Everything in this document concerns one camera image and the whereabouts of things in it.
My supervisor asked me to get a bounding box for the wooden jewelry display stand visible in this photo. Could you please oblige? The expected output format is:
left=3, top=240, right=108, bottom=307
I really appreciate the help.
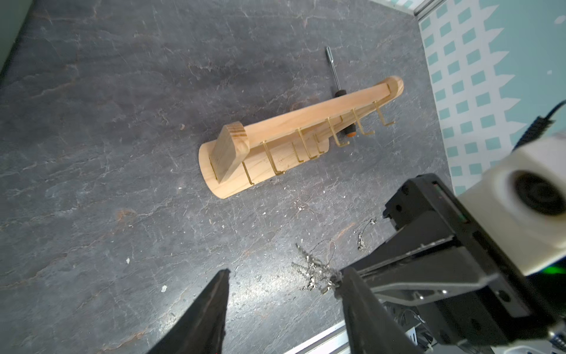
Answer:
left=198, top=76, right=404, bottom=199

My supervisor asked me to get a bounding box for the silver chain necklace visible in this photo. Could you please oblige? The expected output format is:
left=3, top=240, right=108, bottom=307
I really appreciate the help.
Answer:
left=290, top=216, right=377, bottom=295

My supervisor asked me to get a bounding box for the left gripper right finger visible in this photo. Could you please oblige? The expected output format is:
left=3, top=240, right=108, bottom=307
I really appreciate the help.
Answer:
left=336, top=268, right=422, bottom=353

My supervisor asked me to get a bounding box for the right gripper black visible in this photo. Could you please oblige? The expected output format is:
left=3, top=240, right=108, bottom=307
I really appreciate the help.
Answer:
left=346, top=173, right=562, bottom=350

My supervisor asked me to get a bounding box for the orange black screwdriver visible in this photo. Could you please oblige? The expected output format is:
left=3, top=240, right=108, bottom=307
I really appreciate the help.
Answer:
left=325, top=47, right=357, bottom=138

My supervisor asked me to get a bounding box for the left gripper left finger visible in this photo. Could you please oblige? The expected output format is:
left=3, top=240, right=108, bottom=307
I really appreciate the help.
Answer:
left=148, top=269, right=230, bottom=354

